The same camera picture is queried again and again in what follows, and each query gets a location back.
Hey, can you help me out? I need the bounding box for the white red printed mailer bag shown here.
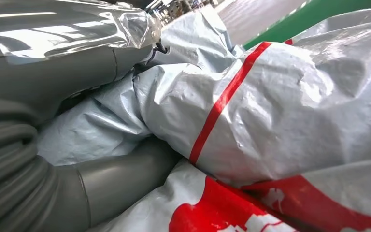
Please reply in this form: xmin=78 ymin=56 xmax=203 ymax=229
xmin=36 ymin=4 xmax=371 ymax=232

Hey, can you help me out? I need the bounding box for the green conveyor belt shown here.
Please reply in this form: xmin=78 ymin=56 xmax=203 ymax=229
xmin=243 ymin=0 xmax=371 ymax=51

